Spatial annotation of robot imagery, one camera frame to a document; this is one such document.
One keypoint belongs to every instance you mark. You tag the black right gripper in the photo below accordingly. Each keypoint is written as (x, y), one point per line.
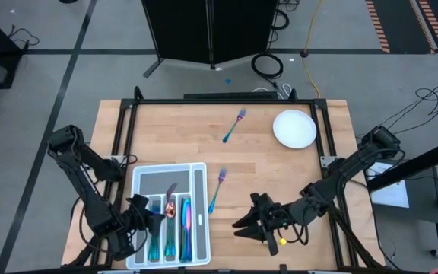
(264, 207)

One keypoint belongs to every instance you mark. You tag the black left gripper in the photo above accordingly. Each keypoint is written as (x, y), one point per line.
(143, 220)

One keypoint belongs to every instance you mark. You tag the iridescent rainbow fork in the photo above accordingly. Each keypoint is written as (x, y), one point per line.
(155, 207)
(223, 175)
(159, 247)
(241, 114)
(152, 251)

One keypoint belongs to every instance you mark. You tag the white cutlery tray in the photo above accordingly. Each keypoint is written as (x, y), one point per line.
(154, 182)

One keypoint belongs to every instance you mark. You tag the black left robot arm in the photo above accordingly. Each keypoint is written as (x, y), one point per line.
(89, 198)

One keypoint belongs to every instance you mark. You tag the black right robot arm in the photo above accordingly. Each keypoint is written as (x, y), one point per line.
(340, 171)

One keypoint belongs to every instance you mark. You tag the white round plate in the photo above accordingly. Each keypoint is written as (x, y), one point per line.
(294, 127)

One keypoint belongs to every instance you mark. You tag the black bar at table edge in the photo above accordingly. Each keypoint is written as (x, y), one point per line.
(230, 96)

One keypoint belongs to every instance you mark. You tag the white paper sheet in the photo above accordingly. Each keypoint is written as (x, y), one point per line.
(390, 194)

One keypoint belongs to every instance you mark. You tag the black metal stand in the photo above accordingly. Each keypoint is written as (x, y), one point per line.
(413, 167)

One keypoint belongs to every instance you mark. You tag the black folding screen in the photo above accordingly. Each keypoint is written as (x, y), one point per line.
(181, 30)

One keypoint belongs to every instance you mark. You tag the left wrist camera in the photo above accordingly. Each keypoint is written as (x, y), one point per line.
(138, 201)

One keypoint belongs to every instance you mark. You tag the black metal rig frame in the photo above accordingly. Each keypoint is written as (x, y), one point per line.
(219, 101)

